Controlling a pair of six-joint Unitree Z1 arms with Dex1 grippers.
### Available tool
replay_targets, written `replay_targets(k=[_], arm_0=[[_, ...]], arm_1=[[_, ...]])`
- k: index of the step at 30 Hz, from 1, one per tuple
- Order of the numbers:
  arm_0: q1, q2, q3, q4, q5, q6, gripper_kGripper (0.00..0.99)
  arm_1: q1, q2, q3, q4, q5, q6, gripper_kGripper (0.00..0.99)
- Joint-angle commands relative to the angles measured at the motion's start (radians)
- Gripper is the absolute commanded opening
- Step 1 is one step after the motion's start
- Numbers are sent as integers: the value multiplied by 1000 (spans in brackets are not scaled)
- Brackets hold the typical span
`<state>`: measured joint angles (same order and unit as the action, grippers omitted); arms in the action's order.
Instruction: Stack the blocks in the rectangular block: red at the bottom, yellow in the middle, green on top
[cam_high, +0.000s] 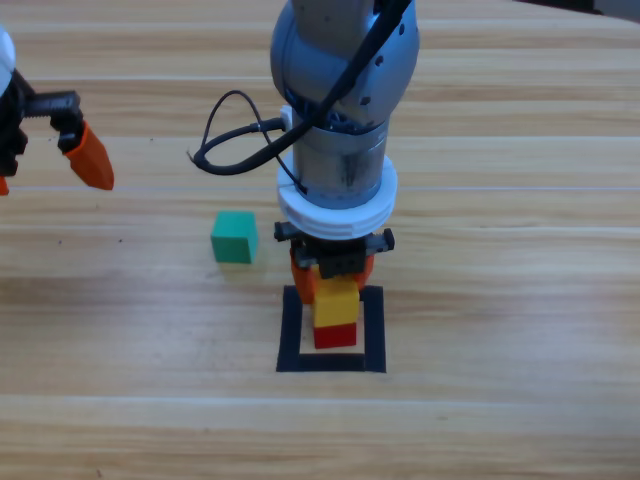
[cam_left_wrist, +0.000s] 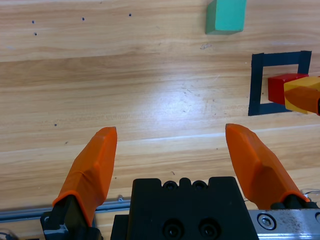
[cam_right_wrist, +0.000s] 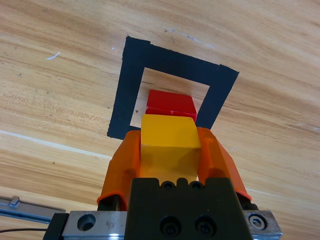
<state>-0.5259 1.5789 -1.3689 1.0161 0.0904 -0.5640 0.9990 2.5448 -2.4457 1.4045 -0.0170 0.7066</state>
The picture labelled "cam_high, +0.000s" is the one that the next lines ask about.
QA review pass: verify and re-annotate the green wooden block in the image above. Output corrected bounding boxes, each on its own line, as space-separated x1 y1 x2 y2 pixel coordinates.
209 210 259 265

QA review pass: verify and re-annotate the black tape square outline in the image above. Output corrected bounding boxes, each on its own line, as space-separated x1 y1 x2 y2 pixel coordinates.
275 284 387 374

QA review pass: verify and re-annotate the red wooden block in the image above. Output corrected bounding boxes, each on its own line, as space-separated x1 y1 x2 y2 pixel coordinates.
313 322 358 350

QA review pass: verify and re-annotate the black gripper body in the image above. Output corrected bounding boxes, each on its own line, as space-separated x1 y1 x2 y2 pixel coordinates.
273 222 396 280
0 67 85 179

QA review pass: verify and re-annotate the yellow wooden block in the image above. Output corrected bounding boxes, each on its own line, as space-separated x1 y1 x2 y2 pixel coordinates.
312 279 361 330

